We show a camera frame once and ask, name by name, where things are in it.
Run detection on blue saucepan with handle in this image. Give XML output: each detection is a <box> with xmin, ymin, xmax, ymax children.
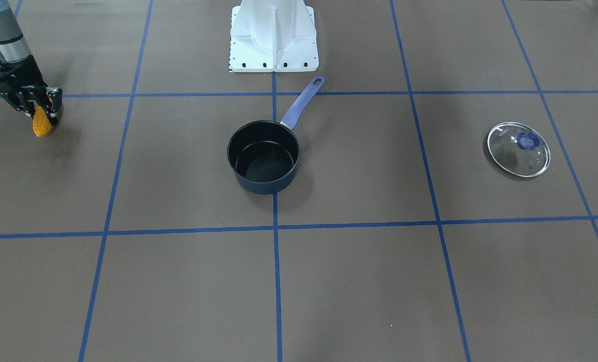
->
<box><xmin>226</xmin><ymin>76</ymin><xmax>325</xmax><ymax>195</ymax></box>

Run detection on glass lid with blue knob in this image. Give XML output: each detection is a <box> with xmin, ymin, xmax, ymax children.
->
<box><xmin>485</xmin><ymin>122</ymin><xmax>551</xmax><ymax>178</ymax></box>

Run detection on yellow corn cob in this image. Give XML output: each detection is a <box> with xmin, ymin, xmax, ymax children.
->
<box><xmin>32</xmin><ymin>104</ymin><xmax>54</xmax><ymax>137</ymax></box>

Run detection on white camera mast column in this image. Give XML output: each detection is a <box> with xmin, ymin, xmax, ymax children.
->
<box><xmin>230</xmin><ymin>1</ymin><xmax>316</xmax><ymax>40</ymax></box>

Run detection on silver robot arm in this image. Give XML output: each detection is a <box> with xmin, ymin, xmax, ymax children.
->
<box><xmin>0</xmin><ymin>1</ymin><xmax>63</xmax><ymax>137</ymax></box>

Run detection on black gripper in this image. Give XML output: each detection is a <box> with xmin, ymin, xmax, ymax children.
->
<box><xmin>0</xmin><ymin>55</ymin><xmax>63</xmax><ymax>125</ymax></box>

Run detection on brown table mat with grid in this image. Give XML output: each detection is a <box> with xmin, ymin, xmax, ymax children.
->
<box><xmin>0</xmin><ymin>1</ymin><xmax>598</xmax><ymax>361</ymax></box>

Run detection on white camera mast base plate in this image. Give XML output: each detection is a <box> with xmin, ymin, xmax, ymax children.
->
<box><xmin>228</xmin><ymin>5</ymin><xmax>319</xmax><ymax>73</ymax></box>

